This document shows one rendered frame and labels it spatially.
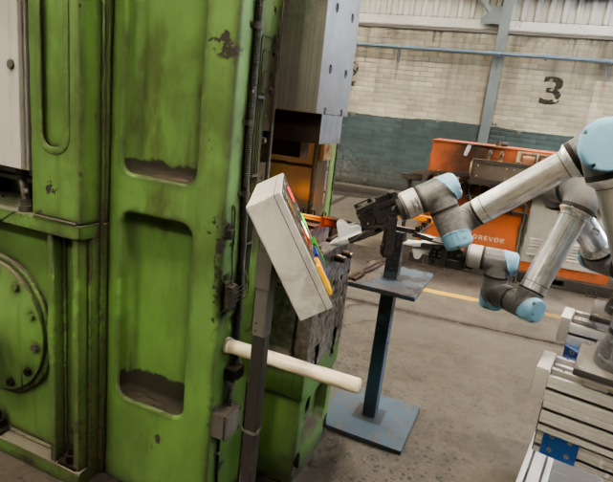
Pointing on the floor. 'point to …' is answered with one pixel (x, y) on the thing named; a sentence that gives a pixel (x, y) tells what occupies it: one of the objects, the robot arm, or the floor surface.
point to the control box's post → (263, 310)
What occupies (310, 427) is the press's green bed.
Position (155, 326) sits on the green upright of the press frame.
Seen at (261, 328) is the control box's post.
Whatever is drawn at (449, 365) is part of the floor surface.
